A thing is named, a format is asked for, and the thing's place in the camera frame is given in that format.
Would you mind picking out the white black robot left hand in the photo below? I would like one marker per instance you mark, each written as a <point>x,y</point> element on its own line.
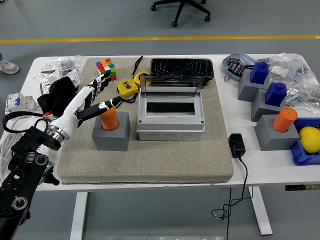
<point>75,107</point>

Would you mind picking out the orange cylinder battery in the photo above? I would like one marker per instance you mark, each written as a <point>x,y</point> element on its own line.
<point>285,121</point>
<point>110,121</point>

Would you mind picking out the grey block with round hole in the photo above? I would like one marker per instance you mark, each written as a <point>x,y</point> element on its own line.
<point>111,140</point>
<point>275,140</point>

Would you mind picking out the clear hinged box lid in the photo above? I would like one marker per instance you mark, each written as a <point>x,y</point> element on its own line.
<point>170,85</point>

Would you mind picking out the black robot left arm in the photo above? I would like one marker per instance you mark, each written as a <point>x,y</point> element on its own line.
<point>25,160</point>

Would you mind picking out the grey electrical junction box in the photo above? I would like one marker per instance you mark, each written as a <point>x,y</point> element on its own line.
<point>170,125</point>

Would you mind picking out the blue square battery block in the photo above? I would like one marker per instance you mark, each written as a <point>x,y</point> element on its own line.
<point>275,95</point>
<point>259,73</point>

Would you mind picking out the black cloth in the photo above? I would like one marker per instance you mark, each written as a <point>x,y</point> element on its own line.
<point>57,95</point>

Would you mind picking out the clear bag of screws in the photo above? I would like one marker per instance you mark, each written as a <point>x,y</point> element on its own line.
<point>65,63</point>

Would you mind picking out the large colourful puzzle cube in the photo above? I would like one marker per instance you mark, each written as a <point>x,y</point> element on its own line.
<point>106,70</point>

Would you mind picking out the yellow tape measure photo label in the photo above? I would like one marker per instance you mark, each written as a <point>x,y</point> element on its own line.
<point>127,87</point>

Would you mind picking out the white circuit breaker blue switches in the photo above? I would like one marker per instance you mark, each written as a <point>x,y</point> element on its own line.
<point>15,102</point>

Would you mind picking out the yellow tape measure 5m print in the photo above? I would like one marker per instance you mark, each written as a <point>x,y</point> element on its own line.
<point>137,79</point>

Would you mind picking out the grey white shoe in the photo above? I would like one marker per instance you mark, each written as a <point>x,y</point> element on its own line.
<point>8,67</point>

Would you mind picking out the grey-brown mat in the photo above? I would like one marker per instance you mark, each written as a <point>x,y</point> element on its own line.
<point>150,162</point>

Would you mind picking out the white table leg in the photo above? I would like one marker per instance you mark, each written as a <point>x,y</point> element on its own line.
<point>261,212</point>
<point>78,215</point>

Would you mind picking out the black plastic tray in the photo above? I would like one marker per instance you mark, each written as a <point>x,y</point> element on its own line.
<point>180,67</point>

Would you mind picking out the black office chair base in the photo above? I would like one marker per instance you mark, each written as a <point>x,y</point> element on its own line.
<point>182,7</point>

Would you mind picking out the small metal screws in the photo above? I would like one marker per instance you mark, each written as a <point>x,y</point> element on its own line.
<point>226,78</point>

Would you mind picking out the light blue dish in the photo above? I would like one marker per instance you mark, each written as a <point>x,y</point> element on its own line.
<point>228,72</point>

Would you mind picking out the dark purple packet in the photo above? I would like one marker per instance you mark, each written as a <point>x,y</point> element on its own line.
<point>232,65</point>
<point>240,69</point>

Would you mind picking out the black power adapter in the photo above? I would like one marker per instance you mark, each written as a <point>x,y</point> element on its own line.
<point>237,145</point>

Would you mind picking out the grey square holder block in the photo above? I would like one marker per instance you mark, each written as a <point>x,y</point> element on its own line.
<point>246,91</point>
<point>262,111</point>

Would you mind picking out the clear bag of components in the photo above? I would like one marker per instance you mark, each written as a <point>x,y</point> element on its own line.
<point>302,95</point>
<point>287,65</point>

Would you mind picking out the blue storage bin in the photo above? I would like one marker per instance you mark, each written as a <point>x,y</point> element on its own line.
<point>302,156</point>

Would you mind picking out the yellow lemon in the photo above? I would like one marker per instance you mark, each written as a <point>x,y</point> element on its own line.
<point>310,140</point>

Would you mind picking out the black table control panel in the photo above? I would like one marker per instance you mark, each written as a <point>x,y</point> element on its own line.
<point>300,187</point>

